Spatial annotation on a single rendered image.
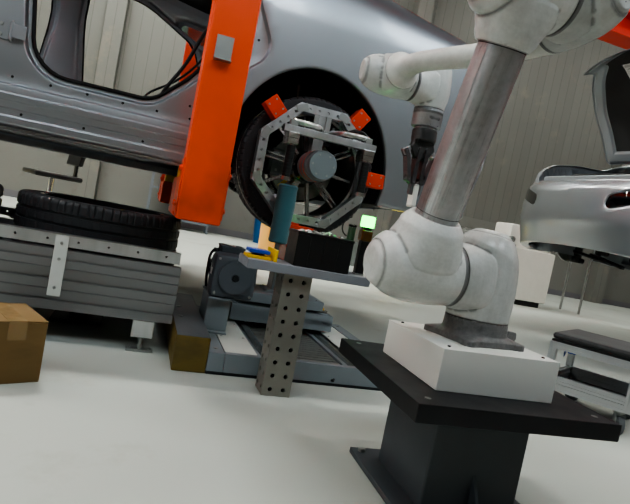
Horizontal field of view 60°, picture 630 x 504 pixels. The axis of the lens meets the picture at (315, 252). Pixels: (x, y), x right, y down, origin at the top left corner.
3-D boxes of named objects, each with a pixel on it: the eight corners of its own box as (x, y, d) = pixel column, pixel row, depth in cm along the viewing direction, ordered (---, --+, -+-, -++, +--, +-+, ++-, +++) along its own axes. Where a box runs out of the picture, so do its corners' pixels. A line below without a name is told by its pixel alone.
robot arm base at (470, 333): (538, 353, 134) (542, 331, 134) (467, 347, 125) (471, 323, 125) (487, 334, 151) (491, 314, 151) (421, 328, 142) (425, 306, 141)
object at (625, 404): (624, 439, 216) (644, 355, 214) (532, 406, 238) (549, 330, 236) (640, 421, 250) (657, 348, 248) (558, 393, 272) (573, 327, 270)
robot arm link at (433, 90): (433, 116, 173) (397, 106, 168) (443, 66, 172) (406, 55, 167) (453, 112, 163) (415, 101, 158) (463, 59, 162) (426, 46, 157)
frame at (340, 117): (351, 233, 268) (373, 123, 265) (356, 235, 262) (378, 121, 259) (242, 212, 252) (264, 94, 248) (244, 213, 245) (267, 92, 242)
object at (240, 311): (309, 317, 301) (312, 300, 300) (330, 334, 266) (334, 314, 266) (218, 305, 285) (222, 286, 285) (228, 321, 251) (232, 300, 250)
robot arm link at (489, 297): (524, 328, 132) (542, 238, 131) (462, 320, 126) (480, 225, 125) (481, 314, 147) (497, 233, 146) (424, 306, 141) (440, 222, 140)
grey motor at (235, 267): (231, 316, 264) (244, 244, 262) (246, 339, 224) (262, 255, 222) (193, 311, 258) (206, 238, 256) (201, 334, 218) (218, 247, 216)
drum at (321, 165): (320, 184, 261) (326, 155, 260) (335, 184, 241) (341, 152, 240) (292, 178, 257) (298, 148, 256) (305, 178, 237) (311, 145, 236)
